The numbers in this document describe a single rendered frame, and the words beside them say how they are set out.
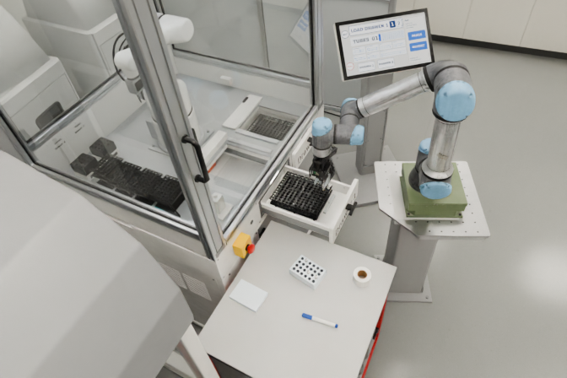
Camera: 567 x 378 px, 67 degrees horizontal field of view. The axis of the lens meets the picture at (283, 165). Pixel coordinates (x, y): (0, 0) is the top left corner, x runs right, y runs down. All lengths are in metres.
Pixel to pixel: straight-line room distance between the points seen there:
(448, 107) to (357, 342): 0.88
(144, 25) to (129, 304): 0.59
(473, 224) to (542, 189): 1.42
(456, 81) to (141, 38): 0.94
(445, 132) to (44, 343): 1.27
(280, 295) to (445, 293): 1.23
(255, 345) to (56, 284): 0.98
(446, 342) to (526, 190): 1.29
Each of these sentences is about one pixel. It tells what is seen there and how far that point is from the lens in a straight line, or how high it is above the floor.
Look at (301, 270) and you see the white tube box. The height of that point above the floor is 0.80.
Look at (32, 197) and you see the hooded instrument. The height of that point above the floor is 1.75.
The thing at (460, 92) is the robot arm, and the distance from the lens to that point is 1.44.
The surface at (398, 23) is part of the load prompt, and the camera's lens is 2.50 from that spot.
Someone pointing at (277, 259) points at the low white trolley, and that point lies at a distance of 1.83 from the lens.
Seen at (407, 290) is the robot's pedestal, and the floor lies 0.04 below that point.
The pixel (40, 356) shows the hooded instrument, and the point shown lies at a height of 1.65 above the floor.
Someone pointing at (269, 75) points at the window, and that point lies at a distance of 1.63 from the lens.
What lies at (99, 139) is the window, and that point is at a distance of 1.51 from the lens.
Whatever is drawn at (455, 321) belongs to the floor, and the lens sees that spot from 2.64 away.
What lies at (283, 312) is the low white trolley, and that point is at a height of 0.76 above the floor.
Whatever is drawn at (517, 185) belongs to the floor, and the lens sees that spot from 3.35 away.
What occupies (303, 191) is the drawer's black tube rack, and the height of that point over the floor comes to 0.90.
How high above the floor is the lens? 2.31
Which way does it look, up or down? 46 degrees down
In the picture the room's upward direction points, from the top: 6 degrees counter-clockwise
